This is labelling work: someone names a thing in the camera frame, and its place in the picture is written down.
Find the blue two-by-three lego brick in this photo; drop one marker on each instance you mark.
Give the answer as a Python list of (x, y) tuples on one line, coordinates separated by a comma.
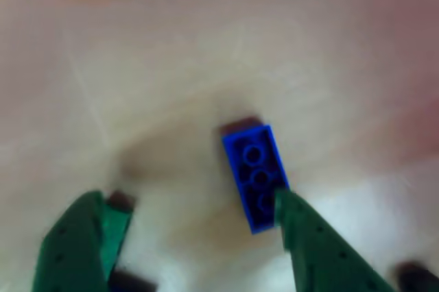
[(250, 165)]

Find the white plastic bin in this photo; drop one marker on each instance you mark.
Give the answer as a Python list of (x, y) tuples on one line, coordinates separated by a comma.
[(171, 66)]

